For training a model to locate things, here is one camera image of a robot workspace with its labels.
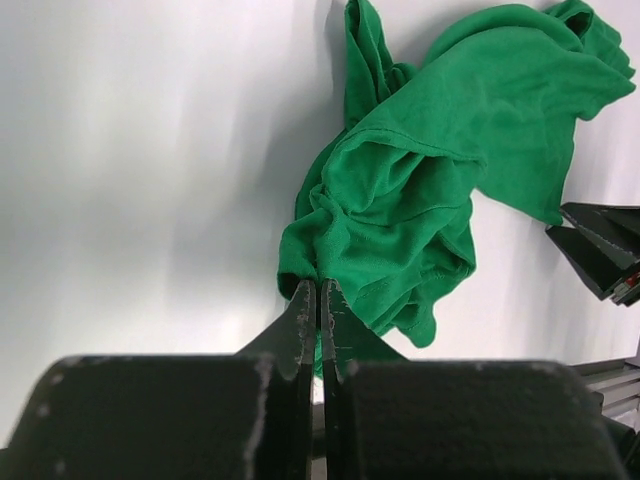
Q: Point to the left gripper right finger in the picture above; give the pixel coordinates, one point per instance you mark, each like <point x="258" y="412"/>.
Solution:
<point x="345" y="339"/>

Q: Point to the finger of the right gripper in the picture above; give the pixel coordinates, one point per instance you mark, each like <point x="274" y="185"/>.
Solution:
<point x="601" y="243"/>

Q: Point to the green t shirt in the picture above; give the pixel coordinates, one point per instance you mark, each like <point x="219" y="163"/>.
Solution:
<point x="385" y="208"/>

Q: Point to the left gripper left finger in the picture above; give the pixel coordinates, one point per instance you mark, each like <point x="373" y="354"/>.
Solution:
<point x="283" y="355"/>

